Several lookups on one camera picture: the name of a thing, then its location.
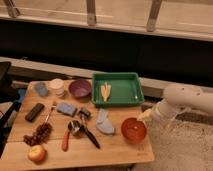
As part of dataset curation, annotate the blue sponge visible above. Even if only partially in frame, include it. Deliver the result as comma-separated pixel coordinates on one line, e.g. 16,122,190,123
56,102,77,117

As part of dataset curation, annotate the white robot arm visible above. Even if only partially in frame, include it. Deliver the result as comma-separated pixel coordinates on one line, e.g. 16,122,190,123
137,84,213,123

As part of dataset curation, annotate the white paper cup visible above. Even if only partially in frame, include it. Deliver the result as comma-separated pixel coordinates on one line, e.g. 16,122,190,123
49,78,64,96

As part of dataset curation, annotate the orange red bowl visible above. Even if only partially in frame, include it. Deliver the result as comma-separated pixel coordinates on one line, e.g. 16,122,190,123
121,117,147,144

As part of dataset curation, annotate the green plastic tray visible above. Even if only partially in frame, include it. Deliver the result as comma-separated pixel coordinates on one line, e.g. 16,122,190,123
92,72,144,108

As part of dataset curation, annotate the light blue cloth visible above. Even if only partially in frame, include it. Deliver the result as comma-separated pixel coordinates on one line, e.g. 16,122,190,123
96,109,115,135

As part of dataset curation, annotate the yellow corn toy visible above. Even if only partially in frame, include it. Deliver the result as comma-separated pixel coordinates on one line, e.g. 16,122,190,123
101,82,111,101

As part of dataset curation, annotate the purple bowl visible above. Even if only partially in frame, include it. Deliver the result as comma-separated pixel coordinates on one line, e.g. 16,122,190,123
68,79,91,98

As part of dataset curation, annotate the metal measuring spoon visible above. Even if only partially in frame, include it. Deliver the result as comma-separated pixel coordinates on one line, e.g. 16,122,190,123
68,120,80,136

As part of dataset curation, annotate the wooden cutting board table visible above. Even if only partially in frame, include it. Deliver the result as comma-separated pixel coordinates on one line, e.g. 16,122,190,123
0,83,154,171

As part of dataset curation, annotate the bunch of dark grapes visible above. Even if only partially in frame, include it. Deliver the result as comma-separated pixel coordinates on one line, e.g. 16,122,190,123
23,123,52,146

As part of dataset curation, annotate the black rectangular block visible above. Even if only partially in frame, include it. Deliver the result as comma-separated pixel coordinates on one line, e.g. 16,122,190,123
25,103,44,122

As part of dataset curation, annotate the red yellow apple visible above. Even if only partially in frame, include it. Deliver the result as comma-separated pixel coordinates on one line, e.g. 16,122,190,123
28,145,46,162

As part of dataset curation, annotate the black chair left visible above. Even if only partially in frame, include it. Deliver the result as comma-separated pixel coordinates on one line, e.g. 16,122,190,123
0,62,20,156

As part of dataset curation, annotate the black handled can opener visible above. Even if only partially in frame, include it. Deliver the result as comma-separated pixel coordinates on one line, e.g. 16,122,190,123
78,107,100,149

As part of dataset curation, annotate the orange handled peeler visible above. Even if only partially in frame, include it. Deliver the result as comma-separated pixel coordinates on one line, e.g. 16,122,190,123
61,129,70,151

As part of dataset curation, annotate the small brush with handle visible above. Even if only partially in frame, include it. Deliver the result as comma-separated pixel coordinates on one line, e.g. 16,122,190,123
44,105,56,123

